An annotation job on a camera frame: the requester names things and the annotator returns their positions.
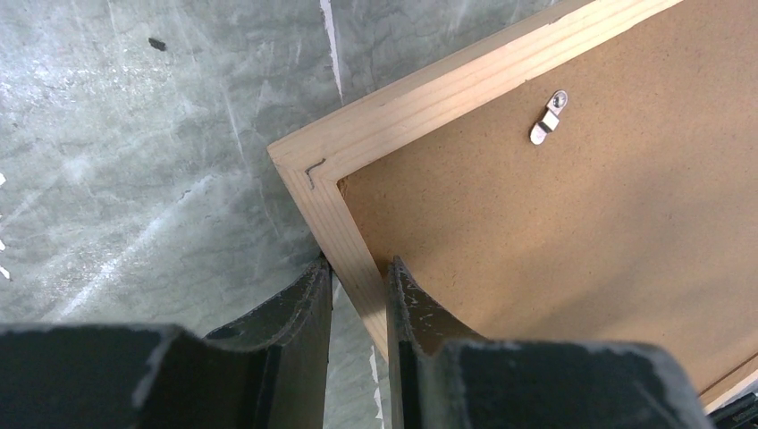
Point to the wooden picture frame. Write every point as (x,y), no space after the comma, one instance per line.
(635,220)

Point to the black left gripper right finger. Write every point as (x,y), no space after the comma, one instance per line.
(445,375)

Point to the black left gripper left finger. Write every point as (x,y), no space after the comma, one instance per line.
(265,369)

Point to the silver frame retaining clip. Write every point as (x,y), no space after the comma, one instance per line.
(550,119)

